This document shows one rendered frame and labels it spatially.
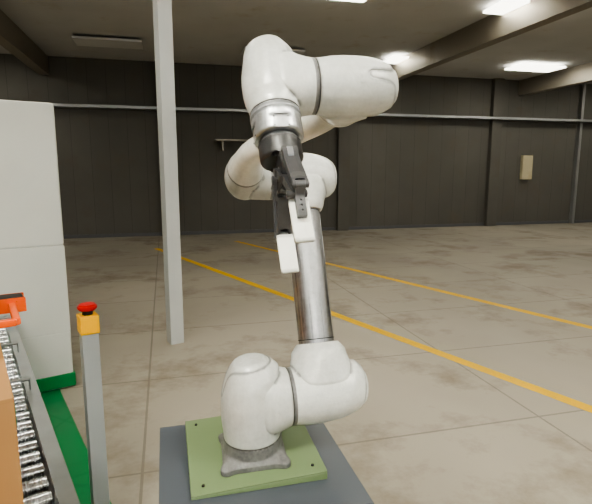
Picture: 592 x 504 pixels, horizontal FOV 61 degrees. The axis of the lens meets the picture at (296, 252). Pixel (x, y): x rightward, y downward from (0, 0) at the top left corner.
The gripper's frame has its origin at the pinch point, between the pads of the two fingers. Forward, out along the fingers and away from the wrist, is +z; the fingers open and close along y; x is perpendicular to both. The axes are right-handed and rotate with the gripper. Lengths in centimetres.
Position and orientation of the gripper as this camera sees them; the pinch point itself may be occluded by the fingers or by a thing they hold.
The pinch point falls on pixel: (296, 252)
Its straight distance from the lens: 79.8
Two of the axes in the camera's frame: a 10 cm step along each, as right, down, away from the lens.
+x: 9.8, -0.7, 2.1
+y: 1.7, -3.7, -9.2
